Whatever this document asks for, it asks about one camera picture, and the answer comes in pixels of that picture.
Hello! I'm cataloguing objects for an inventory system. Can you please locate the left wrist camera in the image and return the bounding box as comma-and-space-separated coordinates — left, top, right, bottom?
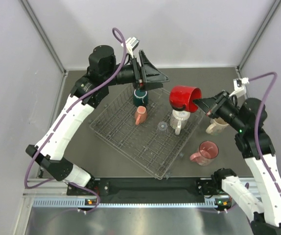
125, 37, 140, 57

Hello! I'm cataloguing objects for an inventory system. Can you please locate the pink mug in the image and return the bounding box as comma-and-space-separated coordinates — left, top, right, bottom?
189, 141, 219, 166

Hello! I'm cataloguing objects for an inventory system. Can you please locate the small orange mug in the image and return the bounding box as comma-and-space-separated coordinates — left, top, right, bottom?
135, 106, 147, 125

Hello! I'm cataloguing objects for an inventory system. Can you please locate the dark green mug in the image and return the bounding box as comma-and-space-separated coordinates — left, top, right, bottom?
133, 90, 148, 107

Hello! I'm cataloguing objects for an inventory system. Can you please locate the white floral mug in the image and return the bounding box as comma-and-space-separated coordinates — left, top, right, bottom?
169, 110, 190, 135

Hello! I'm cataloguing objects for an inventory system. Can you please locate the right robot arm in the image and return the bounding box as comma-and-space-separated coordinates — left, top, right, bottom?
193, 91, 281, 235

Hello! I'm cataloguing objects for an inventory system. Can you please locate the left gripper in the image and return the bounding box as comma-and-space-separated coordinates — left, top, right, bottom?
103, 49, 169, 92

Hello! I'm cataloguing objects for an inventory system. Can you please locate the red mug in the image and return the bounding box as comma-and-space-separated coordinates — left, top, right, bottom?
169, 85, 202, 113

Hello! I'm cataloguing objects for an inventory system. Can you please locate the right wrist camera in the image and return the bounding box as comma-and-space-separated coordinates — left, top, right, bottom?
229, 77, 249, 98

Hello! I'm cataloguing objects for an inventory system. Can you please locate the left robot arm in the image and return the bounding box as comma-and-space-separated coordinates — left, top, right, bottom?
25, 45, 169, 194

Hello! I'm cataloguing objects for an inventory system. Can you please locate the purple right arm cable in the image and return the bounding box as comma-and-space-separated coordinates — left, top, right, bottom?
228, 72, 281, 228

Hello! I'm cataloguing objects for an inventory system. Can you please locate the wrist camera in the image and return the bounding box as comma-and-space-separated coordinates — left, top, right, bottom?
229, 77, 249, 98
125, 37, 140, 57

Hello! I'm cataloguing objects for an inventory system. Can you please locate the clear plastic cup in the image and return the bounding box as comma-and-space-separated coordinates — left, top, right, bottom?
157, 121, 168, 132

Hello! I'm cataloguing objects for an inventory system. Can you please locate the cream coral pattern mug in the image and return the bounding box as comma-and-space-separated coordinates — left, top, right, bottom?
206, 117, 229, 136

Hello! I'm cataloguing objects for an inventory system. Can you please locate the slotted cable duct rail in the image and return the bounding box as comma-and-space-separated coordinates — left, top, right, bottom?
32, 198, 232, 209

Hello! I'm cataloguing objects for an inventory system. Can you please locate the grey wire dish rack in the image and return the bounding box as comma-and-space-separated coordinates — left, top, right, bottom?
90, 85, 204, 180

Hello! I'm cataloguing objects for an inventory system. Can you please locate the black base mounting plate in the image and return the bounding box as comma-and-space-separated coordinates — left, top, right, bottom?
66, 177, 232, 204

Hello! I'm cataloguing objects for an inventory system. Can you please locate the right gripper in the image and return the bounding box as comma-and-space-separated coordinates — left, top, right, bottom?
192, 89, 246, 132

